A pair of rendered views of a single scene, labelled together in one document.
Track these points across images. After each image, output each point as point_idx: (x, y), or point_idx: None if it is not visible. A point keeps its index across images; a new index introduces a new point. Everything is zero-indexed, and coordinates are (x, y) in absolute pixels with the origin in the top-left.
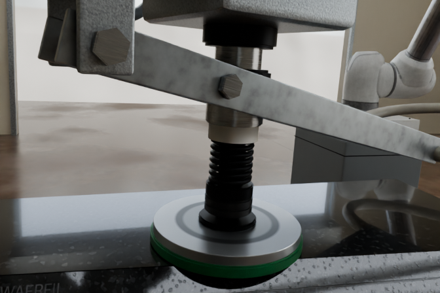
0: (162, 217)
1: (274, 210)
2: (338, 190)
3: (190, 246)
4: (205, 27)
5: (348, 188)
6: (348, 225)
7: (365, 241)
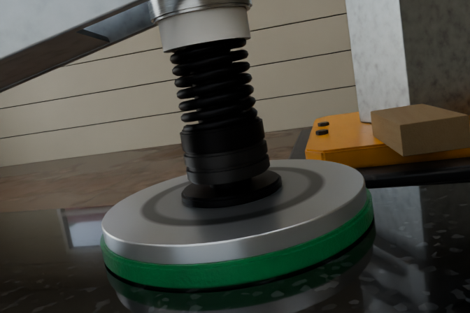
0: (345, 188)
1: (131, 207)
2: None
3: (320, 162)
4: None
5: None
6: (20, 239)
7: (63, 219)
